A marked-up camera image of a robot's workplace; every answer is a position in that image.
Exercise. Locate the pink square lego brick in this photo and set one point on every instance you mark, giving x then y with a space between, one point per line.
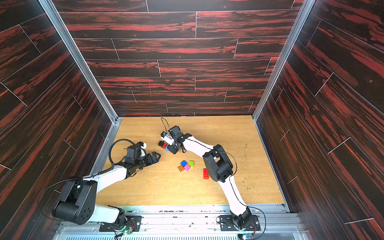
187 167

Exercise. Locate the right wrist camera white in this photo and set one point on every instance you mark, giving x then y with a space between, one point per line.
167 138

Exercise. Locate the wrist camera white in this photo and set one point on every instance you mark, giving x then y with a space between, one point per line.
167 138
142 145

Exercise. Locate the aluminium front rail frame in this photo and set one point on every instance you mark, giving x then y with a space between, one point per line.
193 223

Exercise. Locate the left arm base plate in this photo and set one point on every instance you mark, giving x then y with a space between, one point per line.
131 224

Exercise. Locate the red long lego brick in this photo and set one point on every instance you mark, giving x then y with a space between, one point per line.
205 174

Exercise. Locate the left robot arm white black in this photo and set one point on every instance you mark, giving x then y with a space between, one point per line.
77 200

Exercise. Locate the orange brown lego brick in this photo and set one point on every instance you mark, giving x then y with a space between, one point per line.
181 168

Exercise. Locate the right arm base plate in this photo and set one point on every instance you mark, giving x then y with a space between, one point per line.
226 224

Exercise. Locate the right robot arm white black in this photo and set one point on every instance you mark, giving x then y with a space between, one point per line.
219 167

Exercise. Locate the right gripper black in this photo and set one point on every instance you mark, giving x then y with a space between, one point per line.
173 146

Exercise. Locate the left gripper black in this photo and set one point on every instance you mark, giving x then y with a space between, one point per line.
155 160

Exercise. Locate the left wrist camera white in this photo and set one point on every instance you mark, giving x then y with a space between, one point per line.
142 145

